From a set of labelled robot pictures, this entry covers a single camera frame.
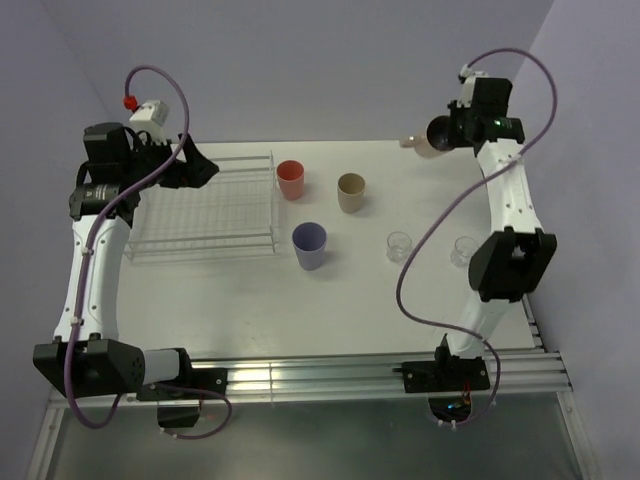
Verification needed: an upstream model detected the clear glass far right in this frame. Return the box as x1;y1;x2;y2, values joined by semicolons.
450;236;479;268

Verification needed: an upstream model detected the aluminium mounting rail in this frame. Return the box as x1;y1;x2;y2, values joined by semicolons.
47;289;574;409

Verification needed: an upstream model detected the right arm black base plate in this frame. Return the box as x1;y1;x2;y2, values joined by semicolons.
393;358;490;394

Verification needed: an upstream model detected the red plastic cup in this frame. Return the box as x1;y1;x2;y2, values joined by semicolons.
276;160;305;201

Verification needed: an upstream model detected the clear glass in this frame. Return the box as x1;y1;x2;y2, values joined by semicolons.
386;231;413;264
450;236;479;268

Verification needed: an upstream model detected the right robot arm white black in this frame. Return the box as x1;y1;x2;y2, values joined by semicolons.
426;73;557;390

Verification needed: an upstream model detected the clear glass near centre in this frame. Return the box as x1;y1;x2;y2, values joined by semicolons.
386;231;413;264

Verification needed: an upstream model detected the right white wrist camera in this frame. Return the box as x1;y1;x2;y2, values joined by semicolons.
456;64;489;108

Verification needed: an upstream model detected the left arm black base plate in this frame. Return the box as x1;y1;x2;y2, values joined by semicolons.
136;368;228;402

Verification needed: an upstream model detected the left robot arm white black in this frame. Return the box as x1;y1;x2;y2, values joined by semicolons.
33;122;219;399

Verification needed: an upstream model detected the clear acrylic dish rack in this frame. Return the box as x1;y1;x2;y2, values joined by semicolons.
125;153;278;263

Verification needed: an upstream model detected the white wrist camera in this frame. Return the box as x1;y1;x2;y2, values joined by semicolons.
456;64;489;108
129;100;170;143

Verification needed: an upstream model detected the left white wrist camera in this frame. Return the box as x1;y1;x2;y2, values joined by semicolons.
129;100;170;143

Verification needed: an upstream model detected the beige plastic cup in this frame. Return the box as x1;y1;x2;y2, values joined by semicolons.
337;173;366;214

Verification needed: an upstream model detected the pink ceramic mug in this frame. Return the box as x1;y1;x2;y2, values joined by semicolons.
399;115;452;159

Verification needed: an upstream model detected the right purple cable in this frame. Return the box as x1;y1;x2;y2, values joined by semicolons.
395;47;559;427

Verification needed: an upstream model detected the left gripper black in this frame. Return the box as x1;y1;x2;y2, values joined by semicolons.
121;133;218;192

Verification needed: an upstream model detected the purple plastic cup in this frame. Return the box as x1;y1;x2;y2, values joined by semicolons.
291;222;327;271

